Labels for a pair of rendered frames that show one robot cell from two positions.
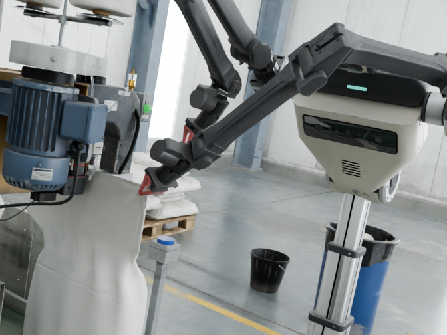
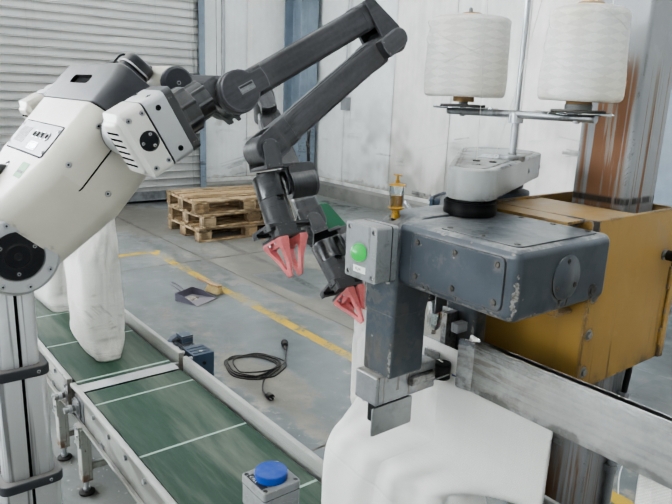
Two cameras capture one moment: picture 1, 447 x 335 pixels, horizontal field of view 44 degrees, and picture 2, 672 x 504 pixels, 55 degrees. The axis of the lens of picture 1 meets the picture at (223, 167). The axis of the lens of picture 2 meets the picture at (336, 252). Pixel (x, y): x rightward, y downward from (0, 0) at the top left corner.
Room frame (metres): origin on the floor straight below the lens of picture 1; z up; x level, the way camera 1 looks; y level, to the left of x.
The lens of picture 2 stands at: (2.78, 0.60, 1.53)
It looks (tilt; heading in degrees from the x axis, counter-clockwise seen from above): 14 degrees down; 200
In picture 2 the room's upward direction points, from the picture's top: 2 degrees clockwise
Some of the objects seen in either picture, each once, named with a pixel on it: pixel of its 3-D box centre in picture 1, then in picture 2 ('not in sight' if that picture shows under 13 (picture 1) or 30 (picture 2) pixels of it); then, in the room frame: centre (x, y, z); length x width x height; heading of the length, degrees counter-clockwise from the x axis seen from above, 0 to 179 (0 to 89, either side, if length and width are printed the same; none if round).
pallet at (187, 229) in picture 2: not in sight; (233, 223); (-3.37, -2.86, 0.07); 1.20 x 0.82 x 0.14; 147
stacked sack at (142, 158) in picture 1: (151, 164); not in sight; (5.19, 0.68, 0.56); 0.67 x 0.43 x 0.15; 59
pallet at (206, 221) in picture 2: not in sight; (234, 210); (-3.39, -2.85, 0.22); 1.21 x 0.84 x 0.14; 149
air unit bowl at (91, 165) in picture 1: (91, 165); (434, 314); (1.57, 0.38, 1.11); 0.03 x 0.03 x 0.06
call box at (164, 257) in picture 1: (163, 250); (270, 490); (1.84, 0.15, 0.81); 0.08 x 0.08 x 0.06; 59
